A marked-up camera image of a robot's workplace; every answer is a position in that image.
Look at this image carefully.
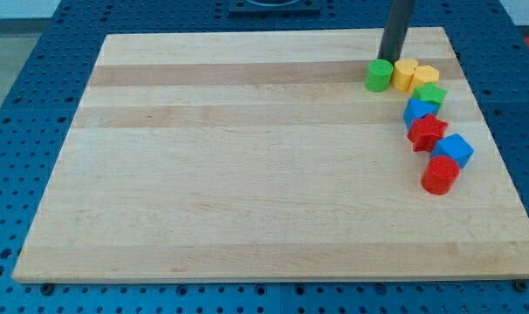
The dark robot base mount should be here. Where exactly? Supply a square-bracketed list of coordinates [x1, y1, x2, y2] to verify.
[228, 0, 321, 17]

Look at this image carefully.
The blue triangular block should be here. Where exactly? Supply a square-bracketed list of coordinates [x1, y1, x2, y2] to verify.
[402, 98, 438, 130]

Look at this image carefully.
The green cylinder block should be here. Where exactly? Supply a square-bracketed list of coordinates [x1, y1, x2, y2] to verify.
[364, 59, 394, 92]

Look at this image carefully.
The blue cube block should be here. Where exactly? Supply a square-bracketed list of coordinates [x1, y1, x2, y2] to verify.
[429, 133, 474, 169]

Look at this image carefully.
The yellow cylinder block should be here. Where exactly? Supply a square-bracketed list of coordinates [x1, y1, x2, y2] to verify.
[390, 58, 419, 92]

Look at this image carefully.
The wooden board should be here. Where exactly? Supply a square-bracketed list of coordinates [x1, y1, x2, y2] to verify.
[12, 27, 529, 283]

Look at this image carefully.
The red cylinder block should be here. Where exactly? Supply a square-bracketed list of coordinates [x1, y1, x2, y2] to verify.
[421, 155, 460, 195]

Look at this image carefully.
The yellow hexagon block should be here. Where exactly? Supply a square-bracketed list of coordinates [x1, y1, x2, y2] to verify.
[408, 65, 440, 93]

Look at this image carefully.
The green star block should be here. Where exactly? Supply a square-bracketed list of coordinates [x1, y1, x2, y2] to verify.
[412, 82, 447, 107]

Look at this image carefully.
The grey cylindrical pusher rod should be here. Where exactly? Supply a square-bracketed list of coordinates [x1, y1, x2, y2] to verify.
[377, 0, 416, 64]

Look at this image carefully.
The red star block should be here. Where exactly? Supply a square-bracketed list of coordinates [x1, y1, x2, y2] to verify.
[407, 113, 449, 153]

